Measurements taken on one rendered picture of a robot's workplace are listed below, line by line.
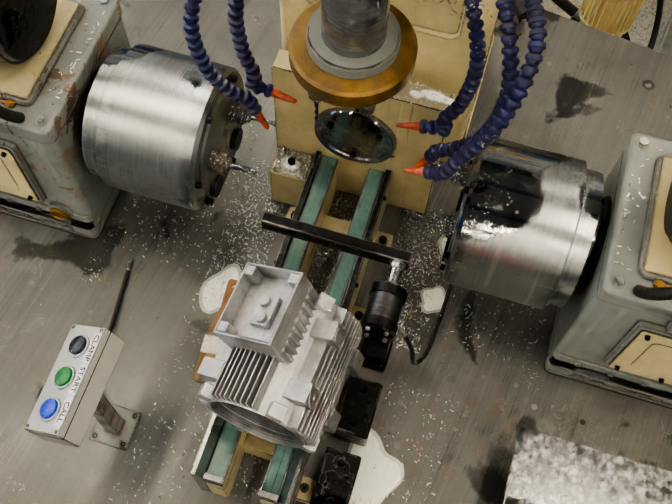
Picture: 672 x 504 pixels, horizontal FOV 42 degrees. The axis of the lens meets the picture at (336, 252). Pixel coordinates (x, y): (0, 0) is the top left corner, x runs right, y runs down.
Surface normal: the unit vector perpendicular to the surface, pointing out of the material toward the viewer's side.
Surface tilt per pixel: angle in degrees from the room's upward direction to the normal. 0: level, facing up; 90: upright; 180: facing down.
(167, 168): 62
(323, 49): 0
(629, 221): 0
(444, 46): 90
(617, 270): 0
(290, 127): 90
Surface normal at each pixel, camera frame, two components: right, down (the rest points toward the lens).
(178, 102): -0.03, -0.29
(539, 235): -0.15, 0.15
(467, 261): -0.26, 0.65
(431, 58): -0.30, 0.86
